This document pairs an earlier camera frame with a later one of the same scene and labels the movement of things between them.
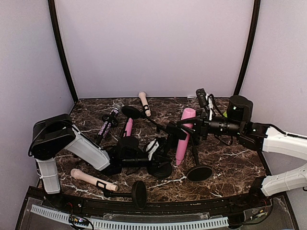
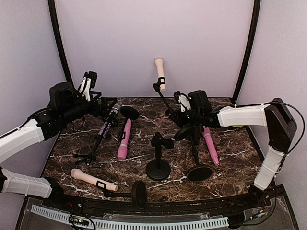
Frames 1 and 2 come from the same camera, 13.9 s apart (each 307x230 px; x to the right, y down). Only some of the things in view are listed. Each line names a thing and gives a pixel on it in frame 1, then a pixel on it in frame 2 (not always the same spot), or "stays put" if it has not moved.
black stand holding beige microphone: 133,112 -> 184,133
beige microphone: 77,173 stays put
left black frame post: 56,27 stays put
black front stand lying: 138,193 stays put
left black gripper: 155,155 -> 103,111
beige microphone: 142,95 -> 159,62
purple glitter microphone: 115,110 stays put
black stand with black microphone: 200,173 stays put
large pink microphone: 187,113 -> 206,133
